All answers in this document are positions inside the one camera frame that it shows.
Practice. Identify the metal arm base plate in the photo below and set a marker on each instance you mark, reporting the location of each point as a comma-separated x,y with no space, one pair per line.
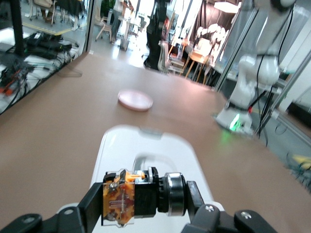
245,131

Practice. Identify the wooden side table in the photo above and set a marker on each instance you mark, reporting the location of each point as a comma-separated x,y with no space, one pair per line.
199,58

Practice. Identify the pink round plate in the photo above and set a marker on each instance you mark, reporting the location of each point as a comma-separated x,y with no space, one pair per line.
134,99

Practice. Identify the black brown small object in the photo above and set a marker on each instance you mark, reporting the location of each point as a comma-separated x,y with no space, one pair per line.
143,199

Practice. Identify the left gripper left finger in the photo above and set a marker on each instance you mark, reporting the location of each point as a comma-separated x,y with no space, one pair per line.
90,206

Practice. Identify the black vertical post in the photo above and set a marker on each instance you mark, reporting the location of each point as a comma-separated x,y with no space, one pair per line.
17,29

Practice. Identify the aluminium frame strut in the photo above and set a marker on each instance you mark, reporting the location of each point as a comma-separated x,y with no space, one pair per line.
289,89

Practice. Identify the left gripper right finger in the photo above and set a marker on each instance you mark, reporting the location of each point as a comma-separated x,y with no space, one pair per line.
206,218

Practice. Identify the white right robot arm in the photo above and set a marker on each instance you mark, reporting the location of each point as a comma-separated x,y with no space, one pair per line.
250,70

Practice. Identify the white lidded container box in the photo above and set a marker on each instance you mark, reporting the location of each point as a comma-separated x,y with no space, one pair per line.
121,150

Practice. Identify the wooden chair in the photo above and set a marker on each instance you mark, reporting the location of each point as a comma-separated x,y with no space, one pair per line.
104,29

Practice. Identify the white office chair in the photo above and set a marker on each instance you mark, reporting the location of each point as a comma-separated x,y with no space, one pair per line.
164,55

